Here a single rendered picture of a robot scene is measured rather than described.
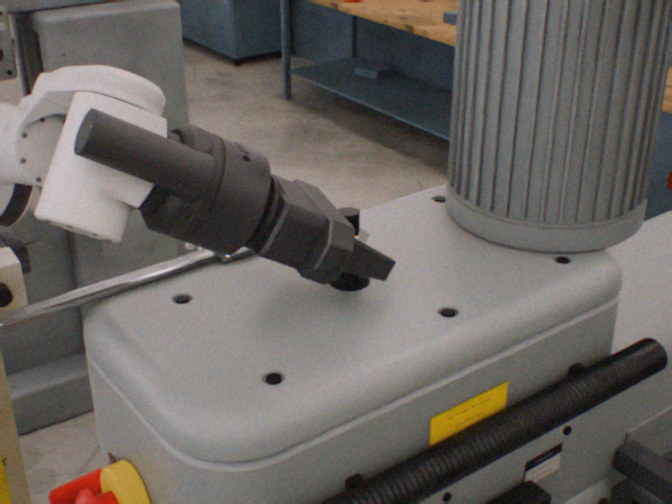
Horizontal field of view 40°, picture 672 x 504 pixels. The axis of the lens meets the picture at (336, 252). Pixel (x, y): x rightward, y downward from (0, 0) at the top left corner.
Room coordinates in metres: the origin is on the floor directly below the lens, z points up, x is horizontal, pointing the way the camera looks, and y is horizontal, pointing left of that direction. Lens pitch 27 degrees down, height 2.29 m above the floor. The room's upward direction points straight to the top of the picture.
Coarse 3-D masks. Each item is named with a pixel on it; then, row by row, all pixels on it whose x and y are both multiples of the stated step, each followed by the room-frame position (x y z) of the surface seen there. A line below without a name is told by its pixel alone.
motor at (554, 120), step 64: (512, 0) 0.80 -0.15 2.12; (576, 0) 0.77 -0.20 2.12; (640, 0) 0.78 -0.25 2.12; (512, 64) 0.79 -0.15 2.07; (576, 64) 0.77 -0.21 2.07; (640, 64) 0.79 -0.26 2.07; (512, 128) 0.78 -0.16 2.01; (576, 128) 0.77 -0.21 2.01; (640, 128) 0.80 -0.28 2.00; (448, 192) 0.86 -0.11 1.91; (512, 192) 0.79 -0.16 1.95; (576, 192) 0.77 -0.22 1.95; (640, 192) 0.81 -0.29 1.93
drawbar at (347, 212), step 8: (344, 208) 0.73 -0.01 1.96; (352, 208) 0.73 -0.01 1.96; (344, 216) 0.71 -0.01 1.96; (352, 216) 0.71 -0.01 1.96; (352, 224) 0.71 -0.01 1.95; (344, 272) 0.71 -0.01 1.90; (344, 280) 0.71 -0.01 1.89; (352, 280) 0.71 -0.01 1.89; (344, 288) 0.71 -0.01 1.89; (352, 288) 0.71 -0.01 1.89
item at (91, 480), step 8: (96, 472) 0.67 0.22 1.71; (72, 480) 0.66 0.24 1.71; (80, 480) 0.66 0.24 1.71; (88, 480) 0.66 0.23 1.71; (96, 480) 0.66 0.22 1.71; (56, 488) 0.65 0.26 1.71; (64, 488) 0.65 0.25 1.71; (72, 488) 0.65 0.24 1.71; (80, 488) 0.65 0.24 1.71; (88, 488) 0.66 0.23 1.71; (96, 488) 0.66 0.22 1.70; (48, 496) 0.65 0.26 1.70; (56, 496) 0.64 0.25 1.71; (64, 496) 0.64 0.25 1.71; (72, 496) 0.65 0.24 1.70
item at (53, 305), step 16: (192, 256) 0.75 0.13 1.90; (208, 256) 0.75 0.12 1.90; (224, 256) 0.75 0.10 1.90; (240, 256) 0.76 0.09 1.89; (144, 272) 0.72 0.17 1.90; (160, 272) 0.72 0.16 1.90; (176, 272) 0.73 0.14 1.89; (80, 288) 0.69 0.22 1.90; (96, 288) 0.69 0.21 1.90; (112, 288) 0.69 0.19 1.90; (128, 288) 0.70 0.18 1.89; (32, 304) 0.67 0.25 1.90; (48, 304) 0.66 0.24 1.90; (64, 304) 0.67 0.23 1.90; (80, 304) 0.67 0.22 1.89; (0, 320) 0.64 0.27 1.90; (16, 320) 0.64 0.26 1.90; (32, 320) 0.65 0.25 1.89
